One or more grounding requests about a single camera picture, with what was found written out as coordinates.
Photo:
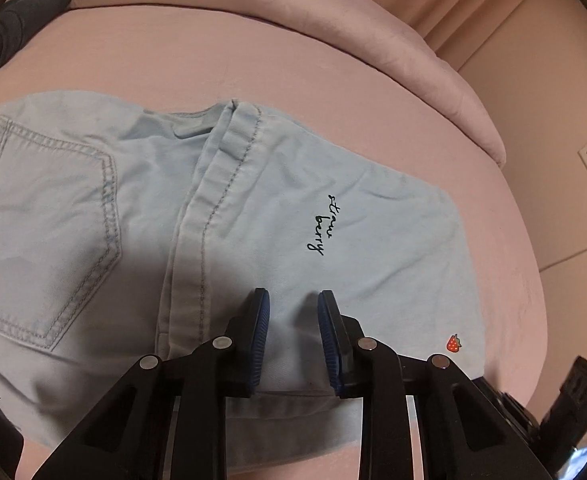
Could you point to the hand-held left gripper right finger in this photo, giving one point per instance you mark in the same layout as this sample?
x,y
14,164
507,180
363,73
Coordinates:
x,y
329,340

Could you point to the pink duvet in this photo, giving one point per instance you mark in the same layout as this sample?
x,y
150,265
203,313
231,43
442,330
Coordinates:
x,y
273,10

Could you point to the pink curtain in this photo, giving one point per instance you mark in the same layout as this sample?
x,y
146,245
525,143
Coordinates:
x,y
473,10

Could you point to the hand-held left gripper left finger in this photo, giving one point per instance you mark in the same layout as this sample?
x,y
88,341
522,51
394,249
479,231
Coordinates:
x,y
258,340

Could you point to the dark folded cloth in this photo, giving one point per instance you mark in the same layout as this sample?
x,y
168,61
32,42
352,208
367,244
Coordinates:
x,y
18,20

